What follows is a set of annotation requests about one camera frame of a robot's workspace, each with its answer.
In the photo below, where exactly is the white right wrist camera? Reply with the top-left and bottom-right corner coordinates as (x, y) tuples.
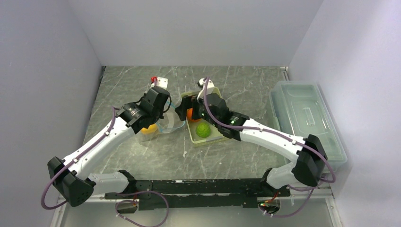
(198, 78), (215, 96)

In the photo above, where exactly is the pale yellow plastic basket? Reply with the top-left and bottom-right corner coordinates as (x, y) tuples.
(180, 89), (231, 148)

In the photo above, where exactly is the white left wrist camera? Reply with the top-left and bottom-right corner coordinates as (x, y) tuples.
(150, 77), (168, 90)

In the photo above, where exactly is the green bumpy fruit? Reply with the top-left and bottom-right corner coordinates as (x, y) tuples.
(195, 122), (211, 138)

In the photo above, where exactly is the yellow bell pepper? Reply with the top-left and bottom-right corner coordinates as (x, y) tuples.
(140, 124), (158, 135)

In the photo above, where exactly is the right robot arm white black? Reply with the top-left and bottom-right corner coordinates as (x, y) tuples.
(175, 93), (327, 196)

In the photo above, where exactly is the clear plastic lidded container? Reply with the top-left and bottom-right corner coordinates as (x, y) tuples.
(270, 81), (348, 172)

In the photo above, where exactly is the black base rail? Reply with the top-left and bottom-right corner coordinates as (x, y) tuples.
(105, 178), (290, 211)

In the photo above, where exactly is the clear zip bag blue zipper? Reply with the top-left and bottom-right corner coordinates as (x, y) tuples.
(138, 101), (185, 142)

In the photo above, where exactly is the aluminium frame rail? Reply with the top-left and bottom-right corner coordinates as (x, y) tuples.
(285, 177), (332, 199)

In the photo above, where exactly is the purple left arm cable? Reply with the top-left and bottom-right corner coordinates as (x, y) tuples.
(41, 106), (120, 210)

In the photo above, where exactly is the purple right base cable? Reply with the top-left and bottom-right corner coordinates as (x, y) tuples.
(259, 178), (327, 219)

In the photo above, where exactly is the orange tangerine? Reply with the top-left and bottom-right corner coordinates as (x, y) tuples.
(186, 108), (201, 122)

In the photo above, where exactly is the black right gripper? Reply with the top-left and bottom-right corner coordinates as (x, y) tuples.
(175, 94), (220, 128)

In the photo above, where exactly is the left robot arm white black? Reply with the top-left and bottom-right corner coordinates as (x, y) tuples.
(41, 86), (171, 210)

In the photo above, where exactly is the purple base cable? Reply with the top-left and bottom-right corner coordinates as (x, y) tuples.
(259, 178), (327, 219)
(114, 190), (170, 227)

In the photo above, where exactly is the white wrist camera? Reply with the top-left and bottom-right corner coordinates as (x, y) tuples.
(198, 78), (215, 96)
(150, 77), (168, 90)

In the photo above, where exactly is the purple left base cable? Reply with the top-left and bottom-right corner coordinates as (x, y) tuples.
(114, 190), (170, 227)

